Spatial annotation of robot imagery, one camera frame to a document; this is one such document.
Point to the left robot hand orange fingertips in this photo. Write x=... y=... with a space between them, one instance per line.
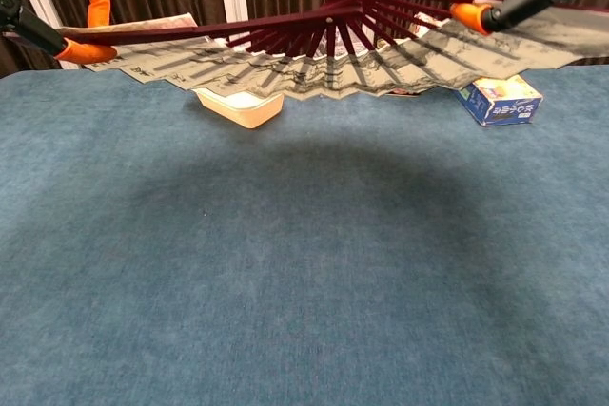
x=97 y=2

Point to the red ribbed paper folding fan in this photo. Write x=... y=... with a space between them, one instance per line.
x=328 y=68

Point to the blue cracker box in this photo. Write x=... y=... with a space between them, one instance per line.
x=504 y=102

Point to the cream plastic food tray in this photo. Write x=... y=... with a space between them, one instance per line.
x=242 y=111

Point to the blue felt table mat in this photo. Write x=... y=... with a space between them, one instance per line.
x=304 y=258

